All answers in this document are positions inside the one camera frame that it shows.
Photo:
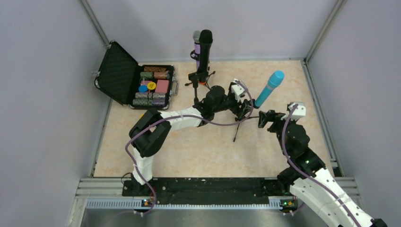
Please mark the purple black poker chip row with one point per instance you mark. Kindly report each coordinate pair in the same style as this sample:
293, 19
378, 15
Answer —
149, 102

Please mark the turquoise toy microphone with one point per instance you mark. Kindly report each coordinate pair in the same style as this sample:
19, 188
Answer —
273, 82

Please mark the blue round button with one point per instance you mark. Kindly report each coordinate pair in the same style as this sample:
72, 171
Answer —
143, 88

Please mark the black orange-tipped microphone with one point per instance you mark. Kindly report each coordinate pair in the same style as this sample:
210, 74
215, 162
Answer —
205, 40

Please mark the shock mount tripod stand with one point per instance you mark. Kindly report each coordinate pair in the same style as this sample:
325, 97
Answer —
210, 75

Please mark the round base clip stand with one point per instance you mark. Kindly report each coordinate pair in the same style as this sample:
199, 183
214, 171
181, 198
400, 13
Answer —
197, 78

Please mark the green poker chip row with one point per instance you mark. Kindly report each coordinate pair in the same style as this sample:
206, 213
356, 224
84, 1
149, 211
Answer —
154, 75

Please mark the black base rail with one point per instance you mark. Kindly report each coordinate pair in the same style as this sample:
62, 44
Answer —
209, 191

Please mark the yellow big blind button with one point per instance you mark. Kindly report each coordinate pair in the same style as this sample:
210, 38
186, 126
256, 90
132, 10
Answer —
151, 86

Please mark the orange brown poker chip row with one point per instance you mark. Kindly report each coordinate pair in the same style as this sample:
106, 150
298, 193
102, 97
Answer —
155, 69

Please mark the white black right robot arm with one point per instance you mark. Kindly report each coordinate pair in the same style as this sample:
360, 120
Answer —
307, 176

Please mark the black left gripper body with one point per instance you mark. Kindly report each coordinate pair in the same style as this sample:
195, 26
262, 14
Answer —
243, 107

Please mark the purple glitter microphone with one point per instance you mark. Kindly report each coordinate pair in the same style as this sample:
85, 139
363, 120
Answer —
197, 48

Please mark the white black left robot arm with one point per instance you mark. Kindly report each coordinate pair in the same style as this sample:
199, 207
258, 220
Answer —
148, 135

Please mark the small black tripod stand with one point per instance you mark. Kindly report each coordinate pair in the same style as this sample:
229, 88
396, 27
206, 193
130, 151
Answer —
236, 131

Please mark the black poker chip case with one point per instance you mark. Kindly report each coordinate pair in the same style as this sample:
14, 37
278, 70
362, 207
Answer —
119, 77

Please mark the blue tan poker chip row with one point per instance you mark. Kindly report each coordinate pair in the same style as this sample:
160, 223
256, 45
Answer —
150, 95

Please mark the red playing card deck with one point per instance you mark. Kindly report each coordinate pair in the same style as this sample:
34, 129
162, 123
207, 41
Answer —
162, 86

